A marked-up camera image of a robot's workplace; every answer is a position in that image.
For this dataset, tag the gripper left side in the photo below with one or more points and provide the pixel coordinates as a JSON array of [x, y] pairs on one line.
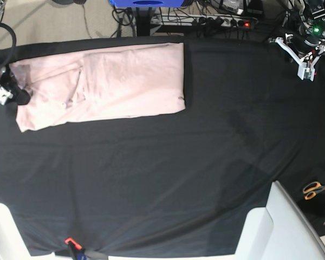
[[302, 45]]

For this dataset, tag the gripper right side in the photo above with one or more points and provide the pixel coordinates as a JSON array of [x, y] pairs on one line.
[[19, 96]]

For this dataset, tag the pink T-shirt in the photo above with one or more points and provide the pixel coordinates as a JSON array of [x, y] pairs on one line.
[[101, 84]]

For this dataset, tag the white power strip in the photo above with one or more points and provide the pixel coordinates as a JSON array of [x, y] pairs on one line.
[[194, 20]]

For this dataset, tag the blue plastic box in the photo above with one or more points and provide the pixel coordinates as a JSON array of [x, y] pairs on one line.
[[147, 3]]

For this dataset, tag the black stand pole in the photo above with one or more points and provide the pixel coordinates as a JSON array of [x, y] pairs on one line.
[[143, 21]]

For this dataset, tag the red black clamp bottom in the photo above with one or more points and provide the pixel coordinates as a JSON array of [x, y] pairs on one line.
[[76, 251]]

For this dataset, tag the black table cloth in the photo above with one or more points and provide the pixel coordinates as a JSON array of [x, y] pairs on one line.
[[175, 185]]

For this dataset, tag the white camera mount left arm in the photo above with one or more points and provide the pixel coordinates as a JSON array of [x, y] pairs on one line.
[[307, 63]]

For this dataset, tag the orange handled scissors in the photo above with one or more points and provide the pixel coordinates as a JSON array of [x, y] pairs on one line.
[[312, 190]]

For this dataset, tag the white table frame left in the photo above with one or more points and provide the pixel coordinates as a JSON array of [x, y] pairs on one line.
[[12, 245]]

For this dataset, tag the white table frame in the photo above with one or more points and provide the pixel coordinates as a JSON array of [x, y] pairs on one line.
[[12, 245], [279, 230]]

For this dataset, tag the white table frame right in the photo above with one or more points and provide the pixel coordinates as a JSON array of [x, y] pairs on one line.
[[279, 230]]

